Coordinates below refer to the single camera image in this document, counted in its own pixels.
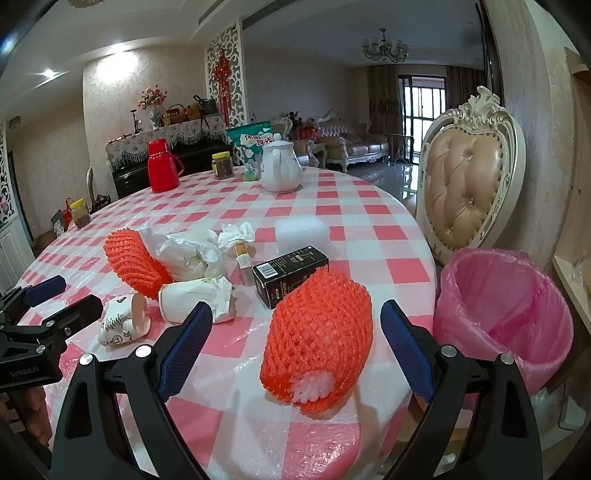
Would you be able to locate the red knot wall hanging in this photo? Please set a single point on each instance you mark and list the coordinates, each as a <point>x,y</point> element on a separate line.
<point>224,74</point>

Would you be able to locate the white foam sheet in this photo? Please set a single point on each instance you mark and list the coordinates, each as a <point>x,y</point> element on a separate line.
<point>300,230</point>

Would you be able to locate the yellow lid glass jar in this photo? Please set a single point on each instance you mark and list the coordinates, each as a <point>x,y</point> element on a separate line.
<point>81,214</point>
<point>222,166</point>

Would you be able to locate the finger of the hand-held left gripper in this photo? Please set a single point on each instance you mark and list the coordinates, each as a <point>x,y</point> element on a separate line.
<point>44,286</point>
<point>74,313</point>

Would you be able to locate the chandelier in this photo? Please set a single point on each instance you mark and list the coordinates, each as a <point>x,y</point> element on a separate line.
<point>385,48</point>

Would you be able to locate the pink lined trash bin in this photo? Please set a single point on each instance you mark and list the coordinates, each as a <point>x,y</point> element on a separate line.
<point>508,286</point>

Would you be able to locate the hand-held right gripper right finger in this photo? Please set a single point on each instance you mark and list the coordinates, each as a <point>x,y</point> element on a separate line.
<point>406,350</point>

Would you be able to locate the pink checkered tablecloth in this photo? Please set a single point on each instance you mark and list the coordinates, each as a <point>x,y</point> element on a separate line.
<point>351,217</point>

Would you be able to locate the white printed paper cup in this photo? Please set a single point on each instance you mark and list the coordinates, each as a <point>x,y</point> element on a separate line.
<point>117,323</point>

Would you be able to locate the balcony glass door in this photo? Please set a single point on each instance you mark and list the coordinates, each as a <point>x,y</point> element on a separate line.
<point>422,115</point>

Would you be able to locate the brown wicker basket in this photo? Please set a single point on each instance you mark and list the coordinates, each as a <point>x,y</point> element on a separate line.
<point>192,111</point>
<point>175,114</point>

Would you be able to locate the cream carved armchair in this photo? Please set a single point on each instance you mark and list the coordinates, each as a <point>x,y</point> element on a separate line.
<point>307,147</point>

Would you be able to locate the person's left hand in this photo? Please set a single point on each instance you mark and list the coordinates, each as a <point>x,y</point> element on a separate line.
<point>34,410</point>

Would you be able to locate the cream tufted dining chair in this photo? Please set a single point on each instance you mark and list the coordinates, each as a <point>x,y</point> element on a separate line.
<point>466,184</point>

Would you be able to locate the red thermos jug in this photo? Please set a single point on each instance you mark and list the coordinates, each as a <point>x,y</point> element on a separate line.
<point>161,170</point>

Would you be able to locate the crumpled white plastic bag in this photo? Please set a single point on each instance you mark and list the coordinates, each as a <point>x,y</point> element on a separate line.
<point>184,258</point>

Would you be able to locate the black carton box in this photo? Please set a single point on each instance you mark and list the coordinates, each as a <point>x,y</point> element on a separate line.
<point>286,277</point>

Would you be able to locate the long white carton box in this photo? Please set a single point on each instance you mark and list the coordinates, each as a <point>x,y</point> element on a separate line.
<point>244,265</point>

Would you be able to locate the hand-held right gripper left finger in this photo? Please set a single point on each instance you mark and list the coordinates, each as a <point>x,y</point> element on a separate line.
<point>184,355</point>

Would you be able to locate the white ceramic teapot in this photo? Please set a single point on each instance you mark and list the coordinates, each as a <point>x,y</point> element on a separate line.
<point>281,170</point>

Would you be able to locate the white lattice partition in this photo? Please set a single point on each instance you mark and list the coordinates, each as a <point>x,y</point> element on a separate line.
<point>238,69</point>

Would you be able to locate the flower vase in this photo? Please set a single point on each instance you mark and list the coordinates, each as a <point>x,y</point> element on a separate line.
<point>155,115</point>

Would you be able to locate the brown curtain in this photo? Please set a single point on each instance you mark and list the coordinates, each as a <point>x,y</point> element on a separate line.
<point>376,101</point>

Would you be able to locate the floral lace piano cover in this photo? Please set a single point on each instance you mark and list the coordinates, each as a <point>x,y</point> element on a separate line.
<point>138,143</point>

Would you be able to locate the cream carved sofa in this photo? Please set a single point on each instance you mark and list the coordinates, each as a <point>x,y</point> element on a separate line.
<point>360,143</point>

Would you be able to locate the green snack bag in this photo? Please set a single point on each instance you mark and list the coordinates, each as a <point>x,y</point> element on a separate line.
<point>247,143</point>

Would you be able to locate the orange foam fruit net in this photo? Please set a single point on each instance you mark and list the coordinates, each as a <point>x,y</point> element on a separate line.
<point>134,263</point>
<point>318,332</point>

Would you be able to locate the black upright piano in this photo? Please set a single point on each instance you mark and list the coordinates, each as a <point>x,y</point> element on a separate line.
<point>194,157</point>

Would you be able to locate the small green snack packet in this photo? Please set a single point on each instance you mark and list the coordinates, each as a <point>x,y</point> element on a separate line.
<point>251,174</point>

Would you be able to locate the dark handbag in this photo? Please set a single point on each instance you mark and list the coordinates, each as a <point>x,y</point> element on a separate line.
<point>206,105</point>

